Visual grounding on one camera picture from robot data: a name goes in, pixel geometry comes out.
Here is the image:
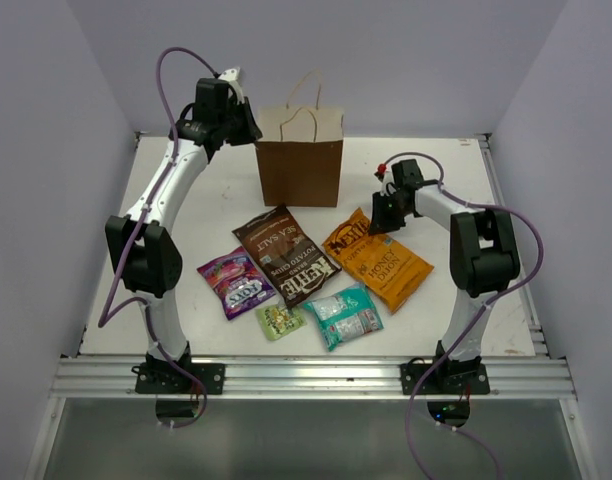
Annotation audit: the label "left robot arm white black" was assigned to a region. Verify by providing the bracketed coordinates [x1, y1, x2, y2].
[105, 68, 261, 393]

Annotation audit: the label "teal snack packet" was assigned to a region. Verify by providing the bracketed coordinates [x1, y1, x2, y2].
[302, 283, 384, 352]

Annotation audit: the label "purple Fox's candy bag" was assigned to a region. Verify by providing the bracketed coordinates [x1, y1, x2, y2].
[197, 247, 276, 320]

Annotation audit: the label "orange Kettle honey dijon chips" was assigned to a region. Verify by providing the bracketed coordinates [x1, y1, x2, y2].
[323, 208, 434, 314]

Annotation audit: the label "purple cable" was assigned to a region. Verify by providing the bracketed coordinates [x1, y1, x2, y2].
[403, 152, 545, 480]
[96, 46, 222, 383]

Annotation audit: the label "brown Kettle sea salt chips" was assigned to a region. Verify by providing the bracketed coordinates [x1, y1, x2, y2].
[233, 204, 340, 308]

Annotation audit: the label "brown paper bag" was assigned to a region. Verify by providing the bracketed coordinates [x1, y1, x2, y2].
[255, 69, 344, 208]

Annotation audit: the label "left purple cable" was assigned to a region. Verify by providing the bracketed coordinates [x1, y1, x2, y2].
[96, 46, 222, 383]

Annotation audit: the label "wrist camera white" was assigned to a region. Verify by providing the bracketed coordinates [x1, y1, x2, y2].
[218, 66, 242, 90]
[375, 161, 397, 196]

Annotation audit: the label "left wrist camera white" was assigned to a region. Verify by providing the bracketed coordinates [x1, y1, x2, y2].
[218, 66, 242, 90]

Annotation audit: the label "aluminium right side rail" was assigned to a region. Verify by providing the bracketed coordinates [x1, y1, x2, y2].
[476, 133, 550, 358]

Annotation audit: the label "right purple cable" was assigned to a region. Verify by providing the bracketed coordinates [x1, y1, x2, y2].
[403, 152, 545, 480]

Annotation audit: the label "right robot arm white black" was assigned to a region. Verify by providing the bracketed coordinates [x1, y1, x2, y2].
[369, 158, 520, 393]

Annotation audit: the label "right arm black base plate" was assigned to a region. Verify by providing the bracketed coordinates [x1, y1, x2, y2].
[399, 356, 491, 395]

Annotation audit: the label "aluminium front rail frame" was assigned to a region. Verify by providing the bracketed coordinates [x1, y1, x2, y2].
[25, 355, 600, 479]

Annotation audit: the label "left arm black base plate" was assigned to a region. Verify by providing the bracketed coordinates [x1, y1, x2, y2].
[131, 362, 226, 395]

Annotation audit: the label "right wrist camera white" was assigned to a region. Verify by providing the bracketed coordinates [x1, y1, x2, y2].
[375, 161, 397, 196]

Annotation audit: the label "small green snack packet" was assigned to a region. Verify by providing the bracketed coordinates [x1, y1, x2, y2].
[255, 304, 306, 341]

